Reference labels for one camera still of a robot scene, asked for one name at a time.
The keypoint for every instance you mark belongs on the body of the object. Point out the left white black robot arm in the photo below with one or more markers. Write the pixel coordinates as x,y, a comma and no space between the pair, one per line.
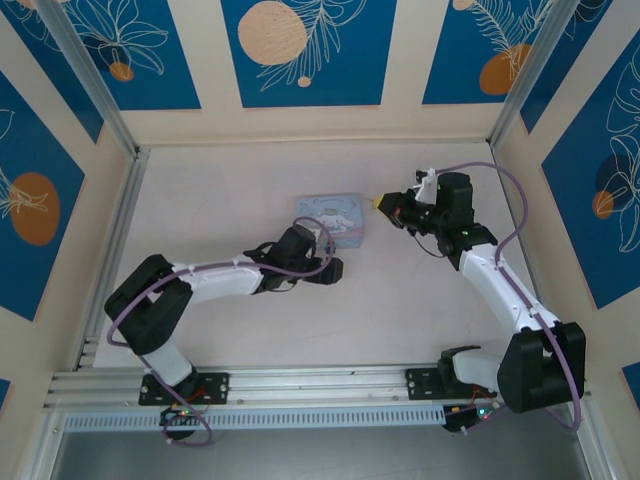
220,282

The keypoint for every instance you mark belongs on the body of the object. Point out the aluminium frame post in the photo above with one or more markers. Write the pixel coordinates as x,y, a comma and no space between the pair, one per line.
525,75
95,85

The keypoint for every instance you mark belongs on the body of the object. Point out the aluminium side rail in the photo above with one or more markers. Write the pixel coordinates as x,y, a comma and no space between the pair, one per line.
520,225
125,210

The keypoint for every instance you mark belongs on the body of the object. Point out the right aluminium side rail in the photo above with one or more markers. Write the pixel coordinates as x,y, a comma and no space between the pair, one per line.
520,225

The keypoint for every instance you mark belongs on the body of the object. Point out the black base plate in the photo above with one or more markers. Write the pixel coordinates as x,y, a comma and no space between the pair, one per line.
215,386
420,382

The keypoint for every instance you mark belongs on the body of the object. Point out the right black controller board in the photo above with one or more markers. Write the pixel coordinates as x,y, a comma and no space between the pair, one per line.
462,421

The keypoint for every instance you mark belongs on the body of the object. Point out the left aluminium side rail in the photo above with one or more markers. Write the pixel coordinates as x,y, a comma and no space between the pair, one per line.
125,210

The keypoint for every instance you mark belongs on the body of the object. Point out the light blue plastic pouch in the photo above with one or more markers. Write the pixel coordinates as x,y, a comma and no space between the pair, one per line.
345,215

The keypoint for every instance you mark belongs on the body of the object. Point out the left aluminium frame post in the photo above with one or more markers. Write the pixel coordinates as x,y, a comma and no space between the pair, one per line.
95,85

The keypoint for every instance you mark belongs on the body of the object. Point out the white right camera bracket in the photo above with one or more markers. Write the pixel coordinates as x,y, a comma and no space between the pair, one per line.
426,187

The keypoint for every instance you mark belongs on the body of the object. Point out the left black controller board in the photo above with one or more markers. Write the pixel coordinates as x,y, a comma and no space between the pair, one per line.
180,416

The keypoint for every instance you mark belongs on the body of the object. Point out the black controller board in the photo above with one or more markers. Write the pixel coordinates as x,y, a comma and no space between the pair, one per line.
462,421
180,416

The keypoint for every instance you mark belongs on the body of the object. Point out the grey metal sheet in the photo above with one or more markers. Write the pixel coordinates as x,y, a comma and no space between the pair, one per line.
320,455

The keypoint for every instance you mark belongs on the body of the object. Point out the aluminium mounting rail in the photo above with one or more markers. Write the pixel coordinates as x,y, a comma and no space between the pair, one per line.
320,382

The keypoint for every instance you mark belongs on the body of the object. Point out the right aluminium frame post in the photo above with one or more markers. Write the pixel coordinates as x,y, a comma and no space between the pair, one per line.
525,75

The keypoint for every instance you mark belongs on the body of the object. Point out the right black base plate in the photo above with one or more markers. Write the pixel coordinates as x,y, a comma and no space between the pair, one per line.
420,382

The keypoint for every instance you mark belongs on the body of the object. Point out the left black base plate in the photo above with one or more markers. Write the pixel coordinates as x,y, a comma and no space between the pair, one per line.
215,386

